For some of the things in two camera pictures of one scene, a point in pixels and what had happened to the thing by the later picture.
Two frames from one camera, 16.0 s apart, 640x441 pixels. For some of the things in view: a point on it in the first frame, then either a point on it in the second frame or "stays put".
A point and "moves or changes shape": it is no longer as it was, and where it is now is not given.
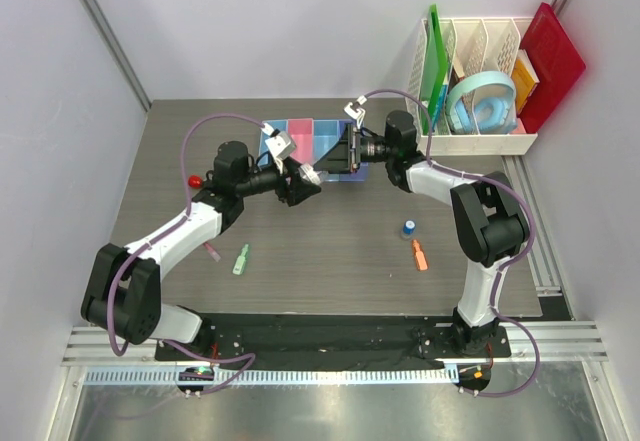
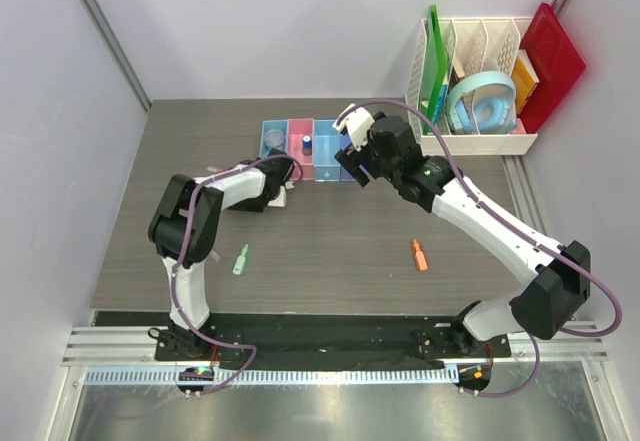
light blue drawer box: [263, 145] stays put
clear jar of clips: [323, 177] moves or changes shape
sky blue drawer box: [326, 134] stays put
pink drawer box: [302, 133] stays put
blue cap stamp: [408, 229] → [307, 145]
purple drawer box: [345, 174] stays put
